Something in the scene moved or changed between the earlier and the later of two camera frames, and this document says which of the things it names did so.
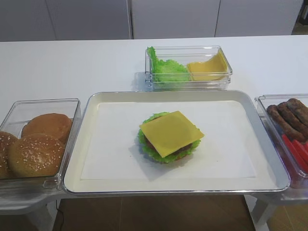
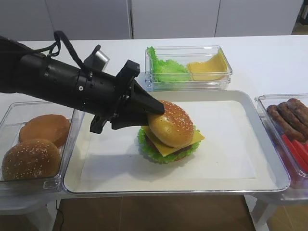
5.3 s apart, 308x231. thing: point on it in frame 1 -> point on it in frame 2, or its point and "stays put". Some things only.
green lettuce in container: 167,70 stays put
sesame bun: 6,139 -> 173,127
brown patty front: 296,113 stays put
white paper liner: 111,150 stays put
